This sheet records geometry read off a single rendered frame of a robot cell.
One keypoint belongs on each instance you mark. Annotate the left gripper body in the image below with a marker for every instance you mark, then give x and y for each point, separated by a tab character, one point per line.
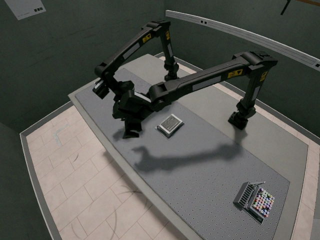
129	128

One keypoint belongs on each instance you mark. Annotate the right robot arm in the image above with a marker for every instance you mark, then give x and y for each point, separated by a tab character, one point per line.
106	69

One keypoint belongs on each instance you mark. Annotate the grey slotted holder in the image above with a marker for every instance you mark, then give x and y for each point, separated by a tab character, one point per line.
244	195

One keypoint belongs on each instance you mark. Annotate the white grid rack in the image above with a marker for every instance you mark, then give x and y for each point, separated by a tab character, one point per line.
169	125

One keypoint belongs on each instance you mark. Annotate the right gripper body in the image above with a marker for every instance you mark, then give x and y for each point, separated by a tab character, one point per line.
116	98

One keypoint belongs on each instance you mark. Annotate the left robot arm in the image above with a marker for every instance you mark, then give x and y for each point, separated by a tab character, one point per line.
253	64

